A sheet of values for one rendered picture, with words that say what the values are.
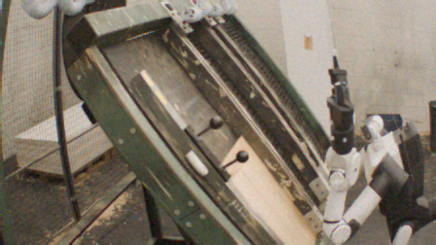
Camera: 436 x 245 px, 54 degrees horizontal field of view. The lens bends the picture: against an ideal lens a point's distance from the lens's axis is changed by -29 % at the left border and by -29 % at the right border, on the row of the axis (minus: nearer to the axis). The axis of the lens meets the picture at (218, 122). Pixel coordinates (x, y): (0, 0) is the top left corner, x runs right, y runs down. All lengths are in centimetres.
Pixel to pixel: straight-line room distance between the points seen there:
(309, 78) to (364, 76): 156
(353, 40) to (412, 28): 116
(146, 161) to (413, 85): 615
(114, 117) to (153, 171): 18
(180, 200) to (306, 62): 457
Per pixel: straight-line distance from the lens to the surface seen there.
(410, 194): 197
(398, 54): 730
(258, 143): 219
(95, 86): 152
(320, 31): 591
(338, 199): 169
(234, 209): 172
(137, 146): 150
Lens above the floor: 190
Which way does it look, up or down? 13 degrees down
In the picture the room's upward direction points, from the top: 4 degrees counter-clockwise
